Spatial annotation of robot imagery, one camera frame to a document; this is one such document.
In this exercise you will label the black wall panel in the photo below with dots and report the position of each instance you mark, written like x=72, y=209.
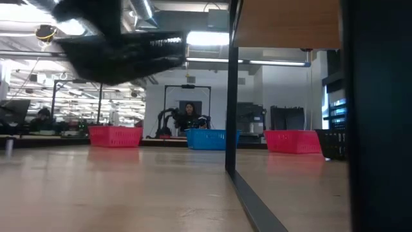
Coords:
x=286, y=118

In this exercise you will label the black background gantry frame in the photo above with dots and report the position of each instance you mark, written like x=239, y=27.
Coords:
x=187, y=86

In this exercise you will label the black background post frame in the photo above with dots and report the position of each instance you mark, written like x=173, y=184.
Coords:
x=100, y=106

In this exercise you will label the bright ceiling light panel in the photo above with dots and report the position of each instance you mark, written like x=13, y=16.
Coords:
x=207, y=38

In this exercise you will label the black background robot arm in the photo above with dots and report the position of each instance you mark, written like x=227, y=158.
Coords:
x=160, y=129

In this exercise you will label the blue plastic basket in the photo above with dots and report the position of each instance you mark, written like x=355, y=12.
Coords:
x=206, y=139

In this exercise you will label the black aluminium table frame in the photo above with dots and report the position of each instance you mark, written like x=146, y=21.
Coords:
x=48, y=142

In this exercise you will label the silver ventilation duct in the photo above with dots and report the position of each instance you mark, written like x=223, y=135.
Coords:
x=145, y=9

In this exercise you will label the person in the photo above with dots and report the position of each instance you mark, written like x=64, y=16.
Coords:
x=190, y=120
x=43, y=120

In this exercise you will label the dark storage cabinet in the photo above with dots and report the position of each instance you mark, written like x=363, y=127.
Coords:
x=251, y=116

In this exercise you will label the black plastic basket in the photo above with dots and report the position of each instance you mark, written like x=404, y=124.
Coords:
x=122, y=61
x=331, y=145

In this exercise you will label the small white cylinder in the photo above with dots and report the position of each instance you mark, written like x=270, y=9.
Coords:
x=9, y=146

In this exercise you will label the hanging black yellow dome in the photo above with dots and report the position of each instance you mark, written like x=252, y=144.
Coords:
x=45, y=33

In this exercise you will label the dark monitor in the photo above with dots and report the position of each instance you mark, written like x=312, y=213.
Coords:
x=13, y=112

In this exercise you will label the red plastic basket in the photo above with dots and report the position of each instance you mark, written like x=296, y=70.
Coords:
x=115, y=137
x=292, y=141

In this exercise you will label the long ceiling light strip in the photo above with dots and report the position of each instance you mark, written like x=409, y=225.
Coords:
x=277, y=62

